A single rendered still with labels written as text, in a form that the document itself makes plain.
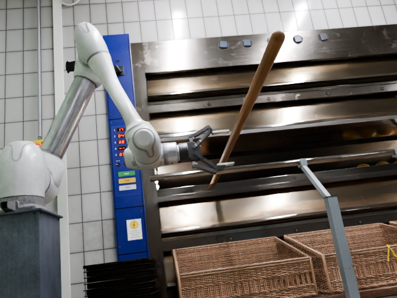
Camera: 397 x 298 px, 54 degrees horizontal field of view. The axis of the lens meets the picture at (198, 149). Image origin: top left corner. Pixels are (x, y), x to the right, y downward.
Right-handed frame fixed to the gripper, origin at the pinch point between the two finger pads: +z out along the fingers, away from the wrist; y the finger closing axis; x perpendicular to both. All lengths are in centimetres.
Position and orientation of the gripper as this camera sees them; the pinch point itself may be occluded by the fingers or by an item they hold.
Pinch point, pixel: (228, 147)
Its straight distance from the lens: 157.9
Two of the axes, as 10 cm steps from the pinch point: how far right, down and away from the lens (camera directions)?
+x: 0.5, -3.0, -9.5
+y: 1.3, 9.5, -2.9
